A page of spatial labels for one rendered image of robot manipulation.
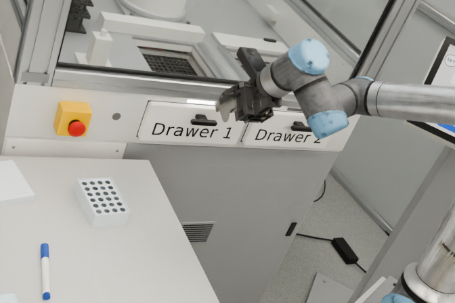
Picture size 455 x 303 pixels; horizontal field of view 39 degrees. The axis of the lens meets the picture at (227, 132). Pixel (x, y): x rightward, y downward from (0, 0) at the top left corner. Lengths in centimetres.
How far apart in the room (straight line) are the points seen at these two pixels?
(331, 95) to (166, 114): 50
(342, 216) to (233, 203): 140
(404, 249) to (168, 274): 118
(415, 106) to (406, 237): 109
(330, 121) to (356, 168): 220
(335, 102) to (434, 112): 19
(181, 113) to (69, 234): 44
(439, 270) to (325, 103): 38
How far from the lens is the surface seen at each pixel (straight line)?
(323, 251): 300
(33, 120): 157
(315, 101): 129
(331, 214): 327
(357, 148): 346
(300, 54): 128
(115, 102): 159
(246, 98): 143
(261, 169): 193
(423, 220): 232
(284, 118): 181
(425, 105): 131
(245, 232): 210
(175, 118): 165
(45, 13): 143
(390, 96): 135
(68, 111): 152
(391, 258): 241
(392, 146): 331
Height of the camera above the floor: 171
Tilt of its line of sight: 29 degrees down
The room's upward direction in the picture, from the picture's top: 22 degrees clockwise
